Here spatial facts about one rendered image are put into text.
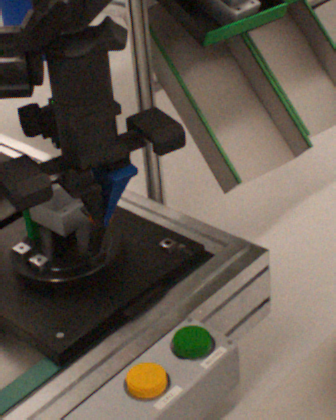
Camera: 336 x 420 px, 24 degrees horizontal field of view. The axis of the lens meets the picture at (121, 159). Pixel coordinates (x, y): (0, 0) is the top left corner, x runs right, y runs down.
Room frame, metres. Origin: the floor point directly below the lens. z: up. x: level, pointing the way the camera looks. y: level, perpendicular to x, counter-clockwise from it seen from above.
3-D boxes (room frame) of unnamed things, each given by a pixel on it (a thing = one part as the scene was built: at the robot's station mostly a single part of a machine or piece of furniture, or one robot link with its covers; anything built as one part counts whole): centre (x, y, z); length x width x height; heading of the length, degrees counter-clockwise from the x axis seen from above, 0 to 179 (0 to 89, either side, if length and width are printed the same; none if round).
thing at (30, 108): (0.72, 0.05, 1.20); 0.07 x 0.07 x 0.06; 27
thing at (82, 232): (0.80, 0.08, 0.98); 0.14 x 0.14 x 0.02
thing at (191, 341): (0.63, -0.05, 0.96); 0.04 x 0.04 x 0.02
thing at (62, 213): (0.81, 0.09, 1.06); 0.08 x 0.04 x 0.07; 41
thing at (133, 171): (0.68, 0.01, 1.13); 0.06 x 0.04 x 0.07; 26
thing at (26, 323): (0.80, 0.08, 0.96); 0.24 x 0.24 x 0.02; 41
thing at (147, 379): (0.58, 0.00, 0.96); 0.04 x 0.04 x 0.02
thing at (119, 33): (0.67, 0.03, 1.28); 0.09 x 0.06 x 0.07; 82
